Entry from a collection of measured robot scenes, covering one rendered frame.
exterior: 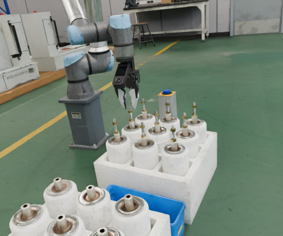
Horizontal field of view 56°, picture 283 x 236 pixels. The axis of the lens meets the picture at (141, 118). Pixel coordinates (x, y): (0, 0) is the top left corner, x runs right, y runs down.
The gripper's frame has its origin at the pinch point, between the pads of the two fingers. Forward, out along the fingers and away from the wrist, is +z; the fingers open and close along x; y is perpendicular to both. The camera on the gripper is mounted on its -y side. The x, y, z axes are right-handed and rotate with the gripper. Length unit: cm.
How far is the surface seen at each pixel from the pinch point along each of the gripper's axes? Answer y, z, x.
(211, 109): 87, 35, -25
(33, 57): 194, 8, 209
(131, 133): -3.9, 10.2, -1.5
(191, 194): -21.8, 22.6, -28.3
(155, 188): -21.7, 22.2, -15.5
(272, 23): 510, 17, -107
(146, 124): 8.0, 11.5, -4.2
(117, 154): -15.7, 13.4, 0.4
